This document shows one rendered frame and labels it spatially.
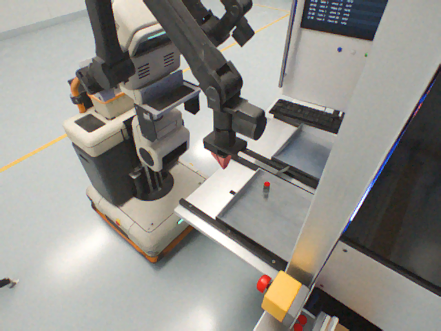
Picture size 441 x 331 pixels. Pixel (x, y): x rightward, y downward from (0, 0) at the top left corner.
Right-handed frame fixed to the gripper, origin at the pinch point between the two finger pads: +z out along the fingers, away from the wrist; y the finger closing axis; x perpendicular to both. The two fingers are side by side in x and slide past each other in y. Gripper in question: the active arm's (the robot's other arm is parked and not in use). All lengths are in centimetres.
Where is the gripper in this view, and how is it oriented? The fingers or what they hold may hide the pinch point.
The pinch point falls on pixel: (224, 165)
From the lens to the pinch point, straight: 77.4
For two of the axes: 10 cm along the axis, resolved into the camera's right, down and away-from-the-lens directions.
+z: 0.1, 7.1, 7.0
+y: 7.9, 4.2, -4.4
